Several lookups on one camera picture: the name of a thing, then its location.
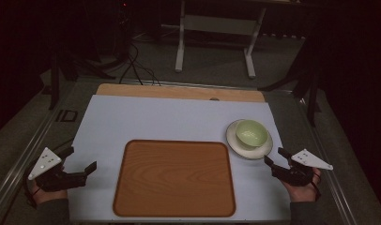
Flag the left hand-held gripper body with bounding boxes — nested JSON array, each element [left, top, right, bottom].
[[27, 146, 87, 193]]

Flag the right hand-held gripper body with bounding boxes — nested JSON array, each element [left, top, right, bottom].
[[271, 148, 334, 188]]

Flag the white plate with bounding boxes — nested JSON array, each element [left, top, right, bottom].
[[225, 118, 274, 160]]

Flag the green bowl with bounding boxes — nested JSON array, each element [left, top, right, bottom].
[[235, 119, 269, 149]]

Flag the wooden tray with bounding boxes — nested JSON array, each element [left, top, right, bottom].
[[112, 139, 236, 218]]

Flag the person's left hand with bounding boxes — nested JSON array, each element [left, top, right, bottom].
[[31, 179, 69, 205]]

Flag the person's right hand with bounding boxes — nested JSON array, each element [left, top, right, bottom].
[[282, 167, 322, 203]]

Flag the white table mat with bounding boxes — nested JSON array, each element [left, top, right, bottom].
[[64, 94, 292, 223]]

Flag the black stand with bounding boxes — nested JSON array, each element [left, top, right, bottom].
[[47, 18, 117, 111], [257, 18, 324, 128]]

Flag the white metal stand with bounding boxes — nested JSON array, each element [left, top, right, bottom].
[[175, 0, 267, 80]]

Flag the black cables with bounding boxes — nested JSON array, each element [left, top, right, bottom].
[[117, 41, 162, 87]]

